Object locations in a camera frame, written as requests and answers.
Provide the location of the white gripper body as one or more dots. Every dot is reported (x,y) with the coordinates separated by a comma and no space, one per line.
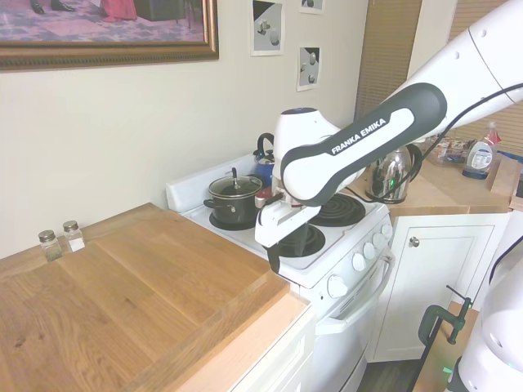
(278,222)

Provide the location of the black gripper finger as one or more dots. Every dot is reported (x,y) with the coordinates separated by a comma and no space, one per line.
(305,241)
(273,259)

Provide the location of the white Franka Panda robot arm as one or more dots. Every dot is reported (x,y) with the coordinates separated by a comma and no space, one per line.
(367,134)

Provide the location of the black cooking pot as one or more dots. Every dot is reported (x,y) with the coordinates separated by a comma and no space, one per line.
(233,208)

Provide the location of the large black coil burner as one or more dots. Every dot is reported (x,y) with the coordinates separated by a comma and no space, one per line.
(343,208)

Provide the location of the white stove knob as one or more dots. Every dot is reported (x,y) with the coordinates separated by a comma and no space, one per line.
(386,232)
(336,286)
(369,250)
(359,262)
(378,241)

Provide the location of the blue whistling kettle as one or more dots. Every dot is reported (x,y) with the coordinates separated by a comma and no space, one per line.
(265,159)

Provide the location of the white base cabinet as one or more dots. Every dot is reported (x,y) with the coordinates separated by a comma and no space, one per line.
(278,351)

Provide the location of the white electric stove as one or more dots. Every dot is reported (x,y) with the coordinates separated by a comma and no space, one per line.
(347,326)

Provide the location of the chrome electric kettle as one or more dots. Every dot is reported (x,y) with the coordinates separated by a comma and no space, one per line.
(390,175)

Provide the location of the round metal cabinet knob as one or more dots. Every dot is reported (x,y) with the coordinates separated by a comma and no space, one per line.
(414,241)

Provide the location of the white corner cabinet door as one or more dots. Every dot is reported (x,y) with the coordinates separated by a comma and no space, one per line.
(437,286)

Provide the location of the large wooden cutting board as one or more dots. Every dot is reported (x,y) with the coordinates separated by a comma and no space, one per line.
(135,286)

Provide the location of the green metal C-clamp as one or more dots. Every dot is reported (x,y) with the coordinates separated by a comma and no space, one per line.
(429,318)

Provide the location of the small grey shapes paper print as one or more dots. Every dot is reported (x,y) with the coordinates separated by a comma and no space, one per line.
(309,67)
(312,6)

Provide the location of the clear plastic food container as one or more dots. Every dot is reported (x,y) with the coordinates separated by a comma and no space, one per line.
(449,153)

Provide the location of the large grey shapes paper print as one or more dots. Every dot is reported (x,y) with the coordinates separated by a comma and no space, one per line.
(267,28)

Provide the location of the clear dish soap bottle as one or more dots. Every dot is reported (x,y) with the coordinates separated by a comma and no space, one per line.
(482,153)

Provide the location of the glass salt shaker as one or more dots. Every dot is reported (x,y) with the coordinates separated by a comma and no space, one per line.
(74,239)

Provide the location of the brown window blind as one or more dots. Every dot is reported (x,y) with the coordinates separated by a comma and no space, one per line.
(506,126)
(388,53)

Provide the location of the light wooden block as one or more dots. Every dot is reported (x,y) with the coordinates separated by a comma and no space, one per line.
(506,183)

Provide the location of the glass pepper shaker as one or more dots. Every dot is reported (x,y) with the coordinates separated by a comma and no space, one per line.
(49,247)

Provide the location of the gold framed painting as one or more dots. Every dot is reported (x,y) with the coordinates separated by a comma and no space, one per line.
(102,24)

